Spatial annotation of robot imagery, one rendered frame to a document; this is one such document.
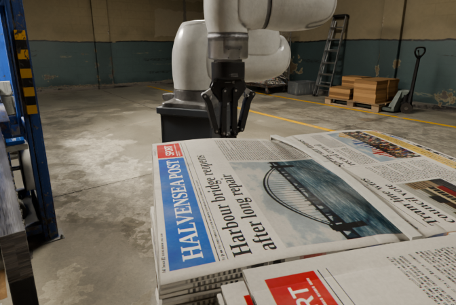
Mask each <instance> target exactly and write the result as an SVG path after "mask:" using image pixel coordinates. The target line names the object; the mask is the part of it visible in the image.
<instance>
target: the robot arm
mask: <svg viewBox="0 0 456 305"><path fill-rule="evenodd" d="M336 6H337V0H204V19H205V20H194V21H188V22H183V23H182V24H181V25H180V27H179V29H178V32H177V34H176V37H175V40H174V45H173V49H172V76H173V81H174V92H171V93H164V94H163V95H162V98H163V99H164V100H165V102H163V103H162V107H173V108H183V109H201V110H205V111H207V113H208V118H209V120H210V125H211V129H212V131H213V132H214V133H215V134H219V135H220V138H237V135H238V133H239V132H244V129H245V126H246V120H247V117H248V112H249V109H250V104H251V101H252V100H253V98H254V96H255V94H256V93H255V92H254V91H251V90H249V89H248V88H247V87H246V83H245V82H261V81H265V80H268V79H272V78H275V77H277V76H279V75H281V74H283V72H285V70H287V68H288V66H289V64H290V58H291V51H290V46H289V44H288V42H287V40H286V39H285V37H283V36H281V35H280V33H279V31H304V30H310V29H314V28H317V27H319V26H322V25H323V24H324V23H325V22H327V21H328V20H330V19H331V18H332V16H333V14H334V12H335V9H336ZM243 93H244V99H243V101H242V107H241V110H240V115H239V119H238V100H239V98H240V97H241V95H242V94H243ZM227 103H229V132H227ZM218 106H219V128H218V124H217V121H216V116H215V113H214V108H216V107H218Z"/></svg>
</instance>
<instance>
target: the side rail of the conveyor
mask: <svg viewBox="0 0 456 305"><path fill-rule="evenodd" d="M9 160H10V159H9V156H8V153H7V148H6V145H5V140H4V138H3V134H2V132H1V127H0V247H1V253H2V256H3V263H4V266H5V272H6V276H7V281H8V284H10V283H14V282H16V281H20V280H22V279H25V278H28V277H30V276H33V275H34V274H33V267H32V263H31V256H30V252H29V245H28V241H27V237H26V230H25V227H24V226H25V225H26V224H25V220H24V219H23V218H22V215H23V212H22V209H20V200H18V192H17V191H16V184H14V183H15V181H14V178H13V172H12V171H11V170H12V167H11V166H10V165H11V164H10V161H9Z"/></svg>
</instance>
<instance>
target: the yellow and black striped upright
mask: <svg viewBox="0 0 456 305"><path fill-rule="evenodd" d="M13 32H14V39H15V44H16V51H17V56H18V64H19V69H20V76H21V81H22V89H23V93H24V101H25V105H26V112H27V114H35V113H38V112H37V104H36V98H35V91H34V85H33V78H32V73H31V64H30V60H29V51H28V47H27V42H26V34H25V30H13Z"/></svg>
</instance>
